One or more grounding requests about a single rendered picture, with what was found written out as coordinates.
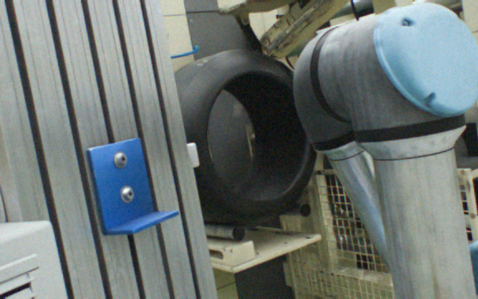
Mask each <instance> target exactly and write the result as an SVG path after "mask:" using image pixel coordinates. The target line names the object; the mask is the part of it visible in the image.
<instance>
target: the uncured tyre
mask: <svg viewBox="0 0 478 299"><path fill-rule="evenodd" d="M205 60H209V62H207V63H206V64H205V65H204V66H202V67H200V66H198V65H199V64H200V63H201V62H203V61H205ZM293 75H294V74H293V73H292V72H291V71H290V70H289V69H288V68H287V67H285V66H284V65H282V64H281V63H280V62H279V61H277V60H276V59H274V58H272V57H270V56H269V55H267V54H265V53H262V52H259V51H251V50H244V49H234V50H227V51H222V52H218V53H216V54H213V55H211V56H208V57H206V58H203V59H201V60H198V61H194V62H191V63H189V64H187V65H186V66H183V67H181V68H180V69H178V70H177V71H175V72H174V78H175V83H176V87H177V92H178V100H179V104H180V110H181V115H182V119H183V128H184V132H185V136H186V141H187V144H190V143H194V144H195V145H196V150H197V154H198V159H199V164H200V165H199V166H198V167H195V168H193V172H194V177H195V182H196V186H197V191H198V195H199V199H200V204H201V209H202V217H203V221H207V222H213V223H224V224H230V225H236V226H242V227H245V226H255V225H259V224H262V223H266V222H269V221H271V220H273V219H275V218H278V217H280V216H281V215H282V214H284V213H285V212H287V211H288V210H289V209H290V208H291V207H292V206H293V205H294V203H296V202H297V201H298V200H299V198H300V197H301V195H302V194H303V193H304V191H305V190H306V188H307V186H308V184H309V182H310V179H311V177H312V174H313V172H314V169H315V163H316V158H317V151H316V150H315V148H314V147H313V145H312V144H311V142H310V139H309V137H308V135H307V134H306V132H305V130H304V128H303V125H302V124H301V121H300V117H299V115H298V112H297V109H296V105H295V101H294V96H293ZM222 90H225V91H228V92H229V93H231V94H232V95H233V96H235V97H236V98H237V99H238V100H239V101H240V102H241V104H242V105H243V106H244V109H245V110H246V111H247V113H248V115H249V116H250V118H251V122H252V124H253V128H254V132H255V153H254V158H253V160H252V164H251V167H250V169H249V171H248V173H247V174H246V175H245V176H244V178H243V179H242V180H241V182H240V183H239V184H238V185H237V186H235V187H234V188H233V189H231V188H230V187H229V186H228V185H227V184H226V183H225V182H224V181H223V179H222V178H221V176H220V175H219V173H218V172H217V170H216V168H215V166H214V164H213V162H212V157H211V154H210V150H209V145H208V136H207V132H208V122H209V118H210V114H211V112H212V107H213V105H214V102H215V100H216V99H217V97H218V96H219V94H220V93H221V91H222Z"/></svg>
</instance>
